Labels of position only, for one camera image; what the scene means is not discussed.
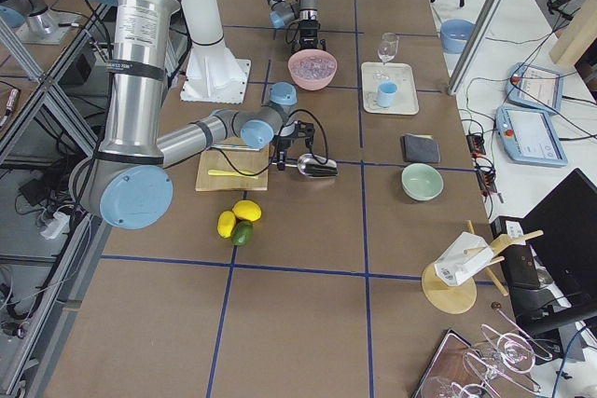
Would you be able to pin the green lime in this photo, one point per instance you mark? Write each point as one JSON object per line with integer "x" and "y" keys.
{"x": 242, "y": 233}

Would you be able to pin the clear wine glass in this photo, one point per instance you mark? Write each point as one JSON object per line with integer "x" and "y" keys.
{"x": 388, "y": 47}

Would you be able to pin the teach pendant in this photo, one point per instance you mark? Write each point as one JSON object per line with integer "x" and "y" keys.
{"x": 529, "y": 137}
{"x": 535, "y": 87}

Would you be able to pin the far teach pendant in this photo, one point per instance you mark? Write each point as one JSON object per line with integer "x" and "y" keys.
{"x": 535, "y": 87}

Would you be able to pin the white power strip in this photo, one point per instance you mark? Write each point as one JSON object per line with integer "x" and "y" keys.
{"x": 55, "y": 226}

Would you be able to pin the blue bowl on side table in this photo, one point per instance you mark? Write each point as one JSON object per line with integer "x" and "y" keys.
{"x": 454, "y": 35}

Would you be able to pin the whole yellow lemon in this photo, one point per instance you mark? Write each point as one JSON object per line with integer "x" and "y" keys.
{"x": 247, "y": 210}

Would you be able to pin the near teach pendant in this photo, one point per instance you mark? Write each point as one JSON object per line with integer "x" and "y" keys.
{"x": 529, "y": 137}

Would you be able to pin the grey yellow sponge cloth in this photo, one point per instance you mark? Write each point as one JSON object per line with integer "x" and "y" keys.
{"x": 417, "y": 148}

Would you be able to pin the black monitor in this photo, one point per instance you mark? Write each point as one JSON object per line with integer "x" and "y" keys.
{"x": 567, "y": 216}

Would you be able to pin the aluminium frame post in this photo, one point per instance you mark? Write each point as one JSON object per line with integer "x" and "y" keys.
{"x": 472, "y": 47}

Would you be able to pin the green bowl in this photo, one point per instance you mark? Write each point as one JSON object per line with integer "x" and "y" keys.
{"x": 422, "y": 182}

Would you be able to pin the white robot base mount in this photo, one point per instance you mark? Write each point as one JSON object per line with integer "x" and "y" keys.
{"x": 213, "y": 74}

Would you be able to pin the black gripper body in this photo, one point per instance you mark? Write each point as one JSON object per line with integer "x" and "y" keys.
{"x": 283, "y": 142}
{"x": 308, "y": 31}

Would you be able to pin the yellow plastic knife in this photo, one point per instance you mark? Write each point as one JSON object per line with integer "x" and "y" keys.
{"x": 221, "y": 173}

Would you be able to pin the hanging wine glasses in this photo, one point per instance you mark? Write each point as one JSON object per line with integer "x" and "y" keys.
{"x": 498, "y": 364}

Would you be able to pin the cream bear tray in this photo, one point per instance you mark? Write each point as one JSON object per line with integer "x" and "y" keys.
{"x": 374, "y": 73}

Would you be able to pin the stainless steel ice scoop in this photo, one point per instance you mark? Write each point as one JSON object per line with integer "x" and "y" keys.
{"x": 311, "y": 167}

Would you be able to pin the clear ice cubes pile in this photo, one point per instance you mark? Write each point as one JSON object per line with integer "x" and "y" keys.
{"x": 314, "y": 67}

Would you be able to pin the pink bowl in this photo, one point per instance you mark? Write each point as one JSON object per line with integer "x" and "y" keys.
{"x": 306, "y": 83}

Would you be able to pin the wooden cutting board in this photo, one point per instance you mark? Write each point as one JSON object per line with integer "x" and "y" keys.
{"x": 235, "y": 166}

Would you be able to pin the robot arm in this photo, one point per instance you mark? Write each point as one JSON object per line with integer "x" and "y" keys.
{"x": 125, "y": 181}
{"x": 300, "y": 18}

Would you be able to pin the white carton on stand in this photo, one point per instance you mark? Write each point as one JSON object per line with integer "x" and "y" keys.
{"x": 464, "y": 258}

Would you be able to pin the wooden cup tree stand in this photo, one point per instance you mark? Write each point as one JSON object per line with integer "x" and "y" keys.
{"x": 460, "y": 299}

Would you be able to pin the blue cup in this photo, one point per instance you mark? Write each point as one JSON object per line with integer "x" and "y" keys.
{"x": 386, "y": 94}

